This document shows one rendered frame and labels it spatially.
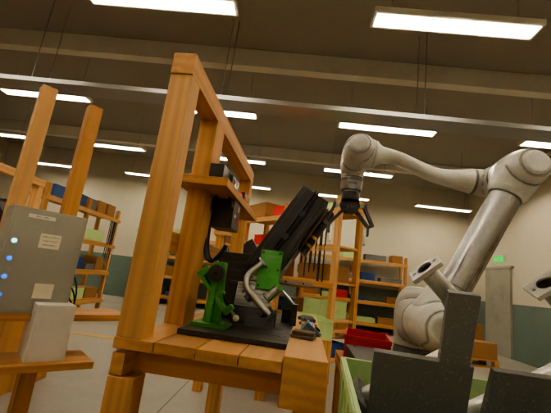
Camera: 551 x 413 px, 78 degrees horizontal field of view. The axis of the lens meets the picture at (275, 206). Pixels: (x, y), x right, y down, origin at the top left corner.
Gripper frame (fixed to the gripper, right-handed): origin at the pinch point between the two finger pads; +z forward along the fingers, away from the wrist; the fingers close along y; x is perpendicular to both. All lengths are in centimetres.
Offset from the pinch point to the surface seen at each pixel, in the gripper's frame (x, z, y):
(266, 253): 40, 6, -37
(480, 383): -49, 36, 28
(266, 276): 37, 18, -35
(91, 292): 564, 95, -461
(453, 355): -80, 27, 10
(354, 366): -48, 37, 0
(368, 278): 899, -17, 161
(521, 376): -79, 28, 20
